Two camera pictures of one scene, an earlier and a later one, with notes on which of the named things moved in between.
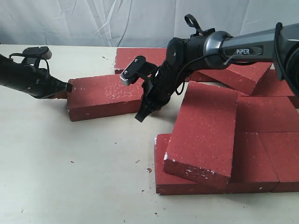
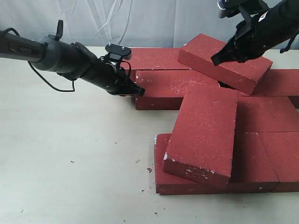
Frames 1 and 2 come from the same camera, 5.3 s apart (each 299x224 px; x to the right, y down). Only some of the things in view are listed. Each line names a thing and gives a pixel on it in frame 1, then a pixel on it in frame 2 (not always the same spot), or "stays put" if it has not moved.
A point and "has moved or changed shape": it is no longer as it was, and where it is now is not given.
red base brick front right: (282, 149) stays put
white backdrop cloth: (133, 23) stays put
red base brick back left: (124, 56) stays put
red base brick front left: (252, 171) stays put
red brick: (103, 96) has moved or changed shape
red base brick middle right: (266, 114) stays put
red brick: (202, 146) stays put
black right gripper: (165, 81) → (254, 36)
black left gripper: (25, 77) → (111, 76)
